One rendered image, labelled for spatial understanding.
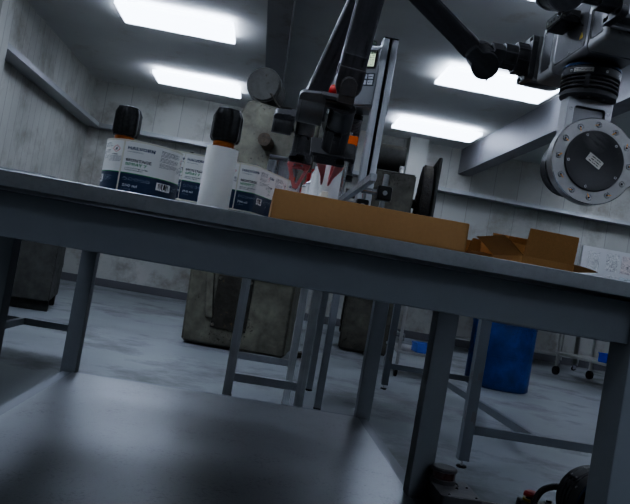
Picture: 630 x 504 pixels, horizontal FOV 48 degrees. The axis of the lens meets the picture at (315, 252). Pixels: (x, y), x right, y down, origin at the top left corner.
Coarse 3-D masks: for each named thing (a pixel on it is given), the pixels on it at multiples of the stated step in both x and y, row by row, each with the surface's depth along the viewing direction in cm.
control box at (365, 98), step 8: (376, 48) 213; (376, 64) 212; (368, 72) 213; (376, 72) 212; (376, 80) 212; (392, 80) 220; (368, 88) 213; (360, 96) 214; (368, 96) 212; (360, 104) 213; (368, 104) 212; (360, 112) 221; (368, 112) 219
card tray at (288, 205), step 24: (288, 192) 92; (288, 216) 92; (312, 216) 92; (336, 216) 92; (360, 216) 93; (384, 216) 93; (408, 216) 93; (408, 240) 93; (432, 240) 93; (456, 240) 94
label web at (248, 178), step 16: (192, 160) 215; (192, 176) 215; (240, 176) 217; (256, 176) 218; (272, 176) 228; (192, 192) 215; (240, 192) 217; (256, 192) 219; (272, 192) 230; (240, 208) 217; (256, 208) 221
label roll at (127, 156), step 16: (112, 144) 183; (128, 144) 181; (144, 144) 181; (112, 160) 183; (128, 160) 181; (144, 160) 181; (160, 160) 183; (176, 160) 187; (112, 176) 182; (128, 176) 181; (144, 176) 181; (160, 176) 183; (176, 176) 189; (144, 192) 181; (160, 192) 184; (176, 192) 192
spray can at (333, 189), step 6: (330, 168) 171; (324, 174) 172; (324, 180) 171; (336, 180) 171; (324, 186) 171; (330, 186) 171; (336, 186) 172; (318, 192) 172; (330, 192) 171; (336, 192) 172; (336, 198) 172
